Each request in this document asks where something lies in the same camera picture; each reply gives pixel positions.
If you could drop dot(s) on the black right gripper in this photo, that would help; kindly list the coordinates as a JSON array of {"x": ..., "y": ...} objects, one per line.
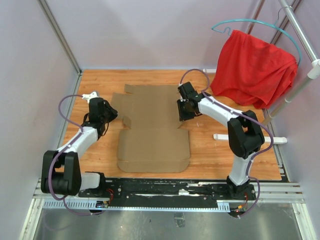
[{"x": 183, "y": 116}]

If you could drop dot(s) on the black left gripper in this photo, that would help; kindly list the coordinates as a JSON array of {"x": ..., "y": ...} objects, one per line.
[{"x": 113, "y": 112}]

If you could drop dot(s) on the brown cardboard box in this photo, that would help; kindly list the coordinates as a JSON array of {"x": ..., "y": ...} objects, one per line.
[{"x": 153, "y": 140}]

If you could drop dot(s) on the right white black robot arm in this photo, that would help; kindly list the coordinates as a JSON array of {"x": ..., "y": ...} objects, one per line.
[{"x": 245, "y": 136}]

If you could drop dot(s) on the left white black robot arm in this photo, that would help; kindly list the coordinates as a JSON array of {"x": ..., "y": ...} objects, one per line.
[{"x": 61, "y": 175}]

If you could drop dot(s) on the red cloth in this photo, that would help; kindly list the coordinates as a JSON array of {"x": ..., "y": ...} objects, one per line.
[{"x": 253, "y": 72}]

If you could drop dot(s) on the teal clothes hanger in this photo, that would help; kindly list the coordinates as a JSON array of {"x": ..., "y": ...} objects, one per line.
[{"x": 255, "y": 21}]

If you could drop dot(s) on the white metal clothes rack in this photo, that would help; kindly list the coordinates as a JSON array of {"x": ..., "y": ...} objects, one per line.
[{"x": 312, "y": 74}]

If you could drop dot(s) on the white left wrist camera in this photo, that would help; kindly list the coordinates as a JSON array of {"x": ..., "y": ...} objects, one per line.
[{"x": 92, "y": 95}]

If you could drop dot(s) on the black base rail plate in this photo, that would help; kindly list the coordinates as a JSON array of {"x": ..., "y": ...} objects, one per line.
[{"x": 168, "y": 193}]

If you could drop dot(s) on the grey slotted cable duct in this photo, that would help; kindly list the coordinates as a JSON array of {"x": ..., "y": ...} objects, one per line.
[{"x": 76, "y": 204}]

